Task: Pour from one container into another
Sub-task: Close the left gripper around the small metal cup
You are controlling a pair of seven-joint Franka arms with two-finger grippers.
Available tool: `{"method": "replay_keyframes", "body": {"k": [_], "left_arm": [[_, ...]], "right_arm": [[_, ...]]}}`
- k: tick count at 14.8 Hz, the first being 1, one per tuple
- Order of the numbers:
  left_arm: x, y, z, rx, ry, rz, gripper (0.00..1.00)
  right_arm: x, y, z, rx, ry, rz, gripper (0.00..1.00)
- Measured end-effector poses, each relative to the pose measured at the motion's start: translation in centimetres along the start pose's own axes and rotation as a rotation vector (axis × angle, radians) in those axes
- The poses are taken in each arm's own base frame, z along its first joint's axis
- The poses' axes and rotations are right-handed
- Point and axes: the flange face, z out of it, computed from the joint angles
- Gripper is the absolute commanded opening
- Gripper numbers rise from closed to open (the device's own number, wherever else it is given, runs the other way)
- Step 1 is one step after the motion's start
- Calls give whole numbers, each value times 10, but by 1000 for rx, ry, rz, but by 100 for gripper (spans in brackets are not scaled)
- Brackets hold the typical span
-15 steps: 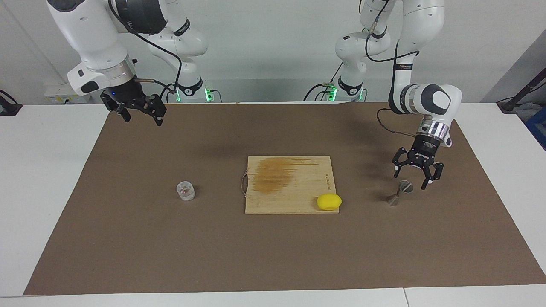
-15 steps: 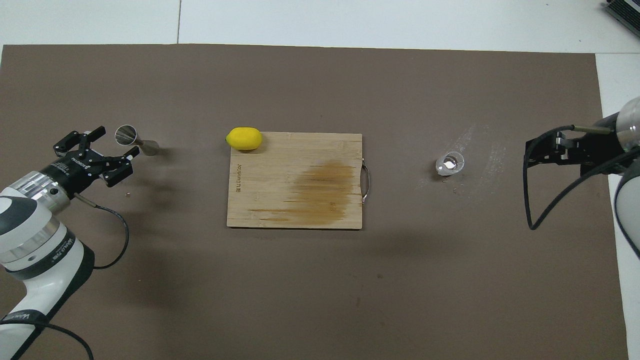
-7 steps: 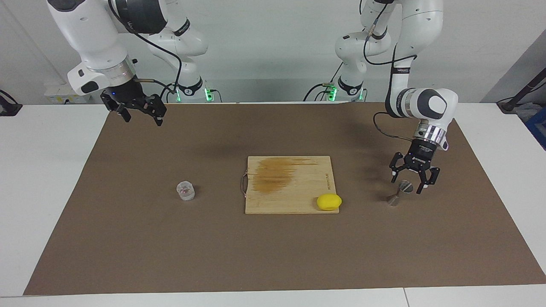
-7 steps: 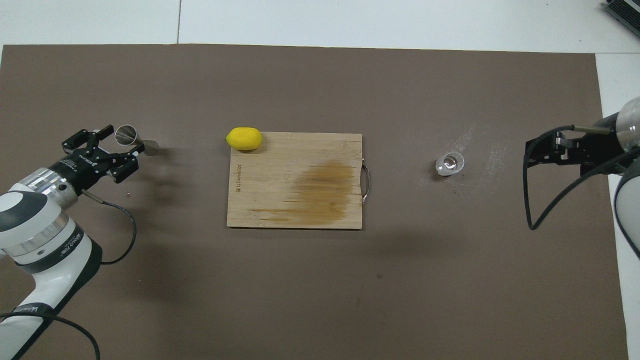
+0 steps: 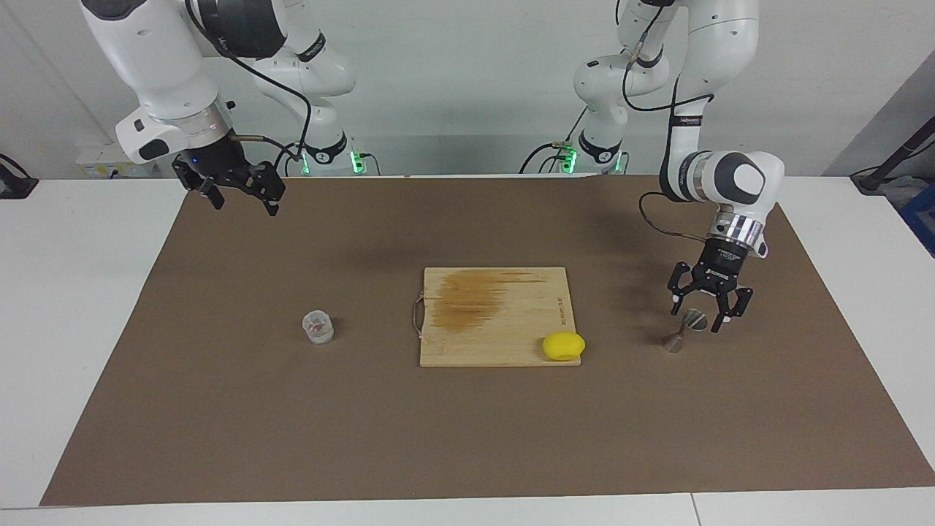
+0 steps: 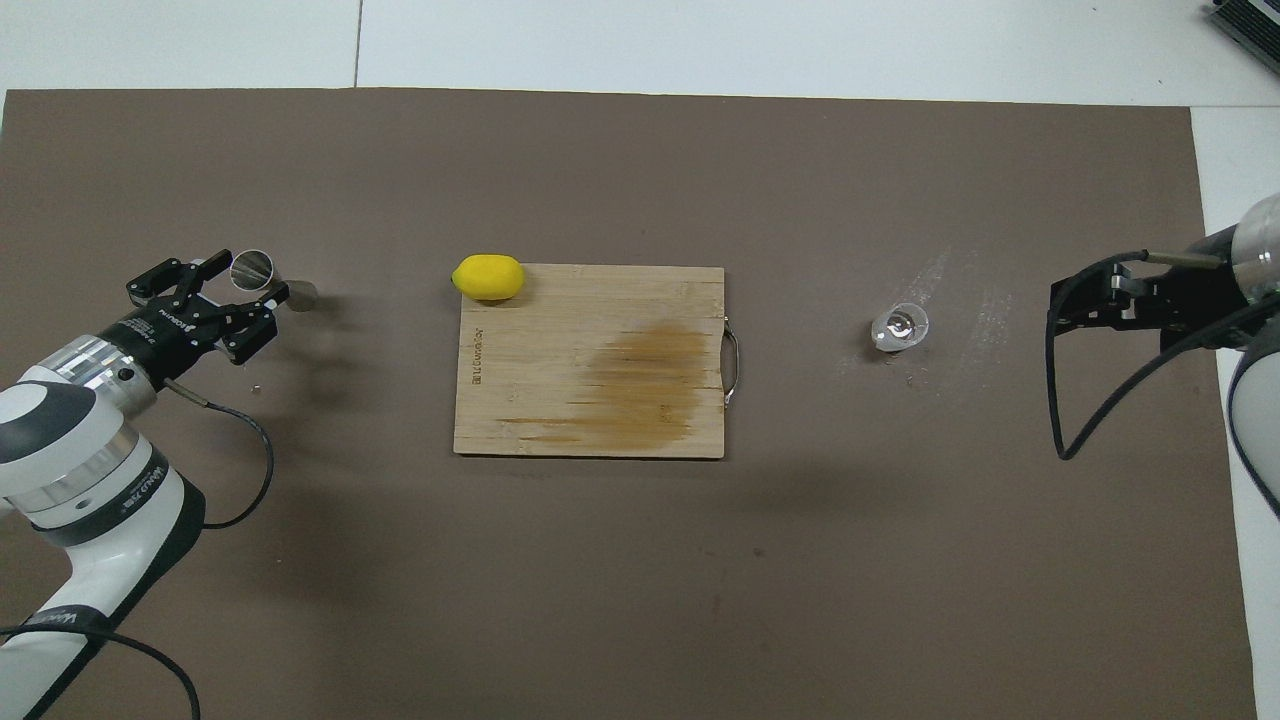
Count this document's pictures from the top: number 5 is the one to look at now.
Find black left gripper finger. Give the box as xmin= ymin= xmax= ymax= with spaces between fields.
xmin=668 ymin=262 xmax=699 ymax=317
xmin=711 ymin=286 xmax=755 ymax=335

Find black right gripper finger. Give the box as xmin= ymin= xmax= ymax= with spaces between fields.
xmin=191 ymin=179 xmax=227 ymax=211
xmin=241 ymin=161 xmax=287 ymax=218

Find steel double jigger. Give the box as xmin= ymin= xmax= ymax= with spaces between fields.
xmin=661 ymin=308 xmax=709 ymax=354

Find small clear glass cup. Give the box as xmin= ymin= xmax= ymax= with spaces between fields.
xmin=302 ymin=310 xmax=335 ymax=344

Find yellow lemon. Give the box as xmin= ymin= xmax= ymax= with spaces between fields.
xmin=542 ymin=332 xmax=587 ymax=363

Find black tripod stand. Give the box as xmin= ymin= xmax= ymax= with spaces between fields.
xmin=851 ymin=117 xmax=935 ymax=195

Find wooden cutting board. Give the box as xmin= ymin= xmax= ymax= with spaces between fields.
xmin=414 ymin=267 xmax=583 ymax=368

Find blue crate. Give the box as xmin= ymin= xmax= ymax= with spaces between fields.
xmin=898 ymin=183 xmax=935 ymax=258

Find brown table mat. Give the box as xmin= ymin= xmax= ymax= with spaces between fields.
xmin=40 ymin=174 xmax=935 ymax=506

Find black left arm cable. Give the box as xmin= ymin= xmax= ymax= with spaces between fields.
xmin=621 ymin=0 xmax=720 ymax=242

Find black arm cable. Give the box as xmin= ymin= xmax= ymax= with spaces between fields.
xmin=185 ymin=0 xmax=313 ymax=176
xmin=621 ymin=0 xmax=720 ymax=242

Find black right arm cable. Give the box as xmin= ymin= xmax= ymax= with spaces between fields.
xmin=185 ymin=0 xmax=313 ymax=176

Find white wall socket box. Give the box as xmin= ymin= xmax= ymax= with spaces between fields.
xmin=75 ymin=142 xmax=137 ymax=180

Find black left base cable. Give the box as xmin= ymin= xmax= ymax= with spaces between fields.
xmin=519 ymin=108 xmax=589 ymax=175

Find black clamp mount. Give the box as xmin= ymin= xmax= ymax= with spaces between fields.
xmin=0 ymin=153 xmax=39 ymax=199

